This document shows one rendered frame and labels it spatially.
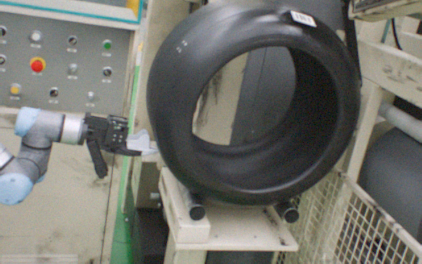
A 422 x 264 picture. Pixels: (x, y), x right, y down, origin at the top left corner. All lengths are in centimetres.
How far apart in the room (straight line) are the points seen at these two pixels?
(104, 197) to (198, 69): 97
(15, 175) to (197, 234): 50
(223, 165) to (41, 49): 77
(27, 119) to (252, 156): 72
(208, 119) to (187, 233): 43
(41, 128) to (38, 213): 81
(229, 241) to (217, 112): 44
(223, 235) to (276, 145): 37
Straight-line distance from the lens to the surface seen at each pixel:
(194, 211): 132
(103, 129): 129
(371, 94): 175
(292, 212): 141
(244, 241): 144
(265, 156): 160
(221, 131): 164
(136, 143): 130
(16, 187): 118
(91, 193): 198
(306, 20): 122
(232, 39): 116
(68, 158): 191
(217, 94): 159
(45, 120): 127
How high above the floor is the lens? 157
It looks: 19 degrees down
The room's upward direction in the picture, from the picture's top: 11 degrees clockwise
